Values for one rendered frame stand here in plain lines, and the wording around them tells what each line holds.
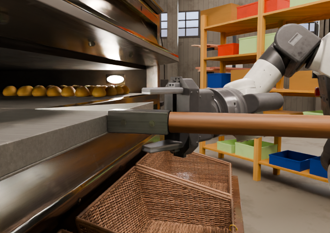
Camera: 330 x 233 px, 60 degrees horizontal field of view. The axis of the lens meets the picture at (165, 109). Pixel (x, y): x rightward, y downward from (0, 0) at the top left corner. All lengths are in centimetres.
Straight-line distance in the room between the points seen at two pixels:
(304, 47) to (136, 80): 130
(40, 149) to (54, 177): 57
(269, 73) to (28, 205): 72
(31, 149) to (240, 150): 384
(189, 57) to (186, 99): 793
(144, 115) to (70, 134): 12
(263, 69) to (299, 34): 14
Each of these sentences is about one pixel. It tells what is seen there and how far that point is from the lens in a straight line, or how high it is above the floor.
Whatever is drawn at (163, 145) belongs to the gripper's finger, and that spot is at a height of 116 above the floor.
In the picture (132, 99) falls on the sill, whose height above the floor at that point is 117.
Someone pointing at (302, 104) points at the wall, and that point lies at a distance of 846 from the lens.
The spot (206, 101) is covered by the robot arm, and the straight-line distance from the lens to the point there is 46.
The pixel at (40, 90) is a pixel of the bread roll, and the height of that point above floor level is 121.
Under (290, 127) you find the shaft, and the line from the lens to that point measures 40.
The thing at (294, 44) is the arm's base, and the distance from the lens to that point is 91.
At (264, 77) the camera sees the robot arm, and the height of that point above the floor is 127.
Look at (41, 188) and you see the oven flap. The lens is 81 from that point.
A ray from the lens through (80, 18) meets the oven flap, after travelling 67.
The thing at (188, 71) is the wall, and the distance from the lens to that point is 833.
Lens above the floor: 125
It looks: 5 degrees down
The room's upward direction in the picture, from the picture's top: straight up
